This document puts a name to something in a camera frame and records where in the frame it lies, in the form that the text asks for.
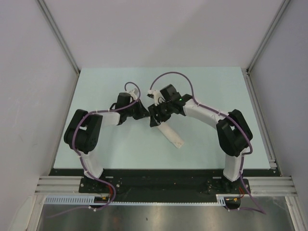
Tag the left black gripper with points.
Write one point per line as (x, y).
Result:
(142, 112)

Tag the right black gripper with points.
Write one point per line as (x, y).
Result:
(153, 110)

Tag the white cloth napkin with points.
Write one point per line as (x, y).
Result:
(171, 135)

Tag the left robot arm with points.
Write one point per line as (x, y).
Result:
(82, 133)

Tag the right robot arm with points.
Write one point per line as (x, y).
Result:
(234, 134)

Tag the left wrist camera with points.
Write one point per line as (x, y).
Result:
(133, 92)

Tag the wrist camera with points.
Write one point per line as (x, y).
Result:
(155, 95)
(133, 92)

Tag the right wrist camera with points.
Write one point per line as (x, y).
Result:
(155, 95)

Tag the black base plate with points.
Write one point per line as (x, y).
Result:
(164, 186)

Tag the aluminium frame rail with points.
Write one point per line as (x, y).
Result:
(58, 185)

